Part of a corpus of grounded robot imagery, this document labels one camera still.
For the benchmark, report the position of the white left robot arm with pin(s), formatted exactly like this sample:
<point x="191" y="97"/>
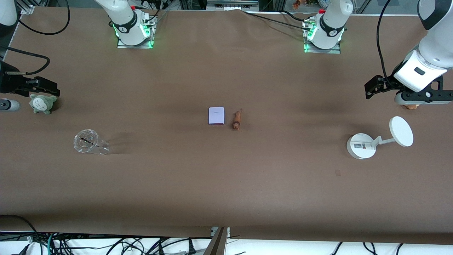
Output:
<point x="432" y="46"/>

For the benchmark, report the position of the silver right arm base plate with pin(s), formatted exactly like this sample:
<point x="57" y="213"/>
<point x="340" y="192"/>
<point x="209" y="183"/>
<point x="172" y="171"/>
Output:
<point x="122" y="45"/>

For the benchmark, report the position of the brown table support beam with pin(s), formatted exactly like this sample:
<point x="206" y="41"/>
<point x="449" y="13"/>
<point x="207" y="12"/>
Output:
<point x="216" y="244"/>

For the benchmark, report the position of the black power plug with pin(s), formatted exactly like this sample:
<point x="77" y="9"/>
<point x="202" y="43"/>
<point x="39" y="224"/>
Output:
<point x="191" y="248"/>

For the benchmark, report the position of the clear glass cup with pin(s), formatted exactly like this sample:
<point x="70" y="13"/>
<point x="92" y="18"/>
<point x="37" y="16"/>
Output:
<point x="86" y="141"/>

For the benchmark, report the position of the grey metal rail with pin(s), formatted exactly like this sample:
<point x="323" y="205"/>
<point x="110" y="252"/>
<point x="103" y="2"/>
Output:
<point x="231" y="4"/>

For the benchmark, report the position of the aluminium frame profile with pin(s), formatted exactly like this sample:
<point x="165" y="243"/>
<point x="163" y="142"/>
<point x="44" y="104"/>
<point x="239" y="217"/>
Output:
<point x="25" y="7"/>

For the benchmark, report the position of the brown bear plush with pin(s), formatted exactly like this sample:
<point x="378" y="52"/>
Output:
<point x="411" y="106"/>

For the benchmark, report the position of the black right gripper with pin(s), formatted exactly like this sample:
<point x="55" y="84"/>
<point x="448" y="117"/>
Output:
<point x="9" y="82"/>

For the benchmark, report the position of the lilac flip phone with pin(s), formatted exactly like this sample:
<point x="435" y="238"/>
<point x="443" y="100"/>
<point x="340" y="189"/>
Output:
<point x="216" y="115"/>

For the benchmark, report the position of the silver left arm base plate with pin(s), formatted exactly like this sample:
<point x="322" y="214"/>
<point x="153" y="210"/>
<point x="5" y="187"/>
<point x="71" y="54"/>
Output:
<point x="332" y="51"/>

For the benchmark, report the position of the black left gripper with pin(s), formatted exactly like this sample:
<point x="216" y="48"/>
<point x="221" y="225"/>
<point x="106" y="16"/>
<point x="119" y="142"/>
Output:
<point x="385" y="84"/>

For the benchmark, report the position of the orange toy figure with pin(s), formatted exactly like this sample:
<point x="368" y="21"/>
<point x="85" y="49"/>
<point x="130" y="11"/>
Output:
<point x="296" y="4"/>

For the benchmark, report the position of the grey green totoro plush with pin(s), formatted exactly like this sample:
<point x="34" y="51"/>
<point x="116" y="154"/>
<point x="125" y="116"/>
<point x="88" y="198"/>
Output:
<point x="42" y="103"/>

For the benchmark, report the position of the white round desk lamp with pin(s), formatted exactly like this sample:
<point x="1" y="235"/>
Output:
<point x="361" y="146"/>

